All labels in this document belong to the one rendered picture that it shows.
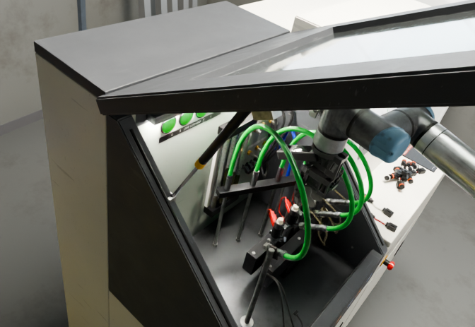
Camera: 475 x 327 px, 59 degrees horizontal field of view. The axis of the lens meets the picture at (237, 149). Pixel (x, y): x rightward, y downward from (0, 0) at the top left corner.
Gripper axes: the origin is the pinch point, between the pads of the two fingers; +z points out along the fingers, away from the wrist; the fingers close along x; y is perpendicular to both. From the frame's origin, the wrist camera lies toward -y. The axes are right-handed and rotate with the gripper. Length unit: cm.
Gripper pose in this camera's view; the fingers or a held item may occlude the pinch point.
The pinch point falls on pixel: (297, 200)
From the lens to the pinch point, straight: 114.8
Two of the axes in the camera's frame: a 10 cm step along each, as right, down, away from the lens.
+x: 6.4, -3.7, 6.7
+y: 7.5, 5.0, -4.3
